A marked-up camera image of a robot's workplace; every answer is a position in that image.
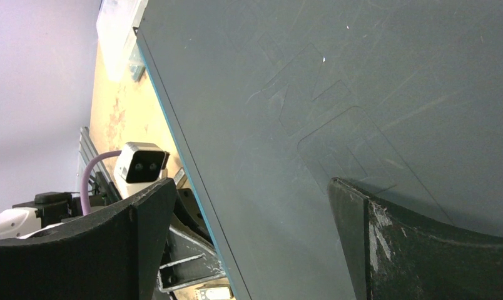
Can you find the aluminium frame rail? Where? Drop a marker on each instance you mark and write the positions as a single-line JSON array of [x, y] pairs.
[[86, 152]]

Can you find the small white network plug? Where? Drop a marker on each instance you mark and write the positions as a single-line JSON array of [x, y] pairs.
[[180, 178]]

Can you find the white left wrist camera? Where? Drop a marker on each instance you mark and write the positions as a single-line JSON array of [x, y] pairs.
[[139, 165]]

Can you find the dark grey network switch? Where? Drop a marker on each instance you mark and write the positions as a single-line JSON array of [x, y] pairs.
[[267, 101]]

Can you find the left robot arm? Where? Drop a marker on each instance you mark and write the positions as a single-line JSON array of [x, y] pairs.
[[47, 210]]

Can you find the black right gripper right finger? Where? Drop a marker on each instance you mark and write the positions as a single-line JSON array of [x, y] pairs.
[[395, 253]]

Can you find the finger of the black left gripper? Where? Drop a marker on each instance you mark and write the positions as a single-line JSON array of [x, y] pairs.
[[188, 212], [188, 260]]

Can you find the clear plastic organizer box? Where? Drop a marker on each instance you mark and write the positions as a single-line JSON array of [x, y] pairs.
[[116, 24]]

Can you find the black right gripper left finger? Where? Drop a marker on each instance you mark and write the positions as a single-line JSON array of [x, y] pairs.
[[112, 253]]

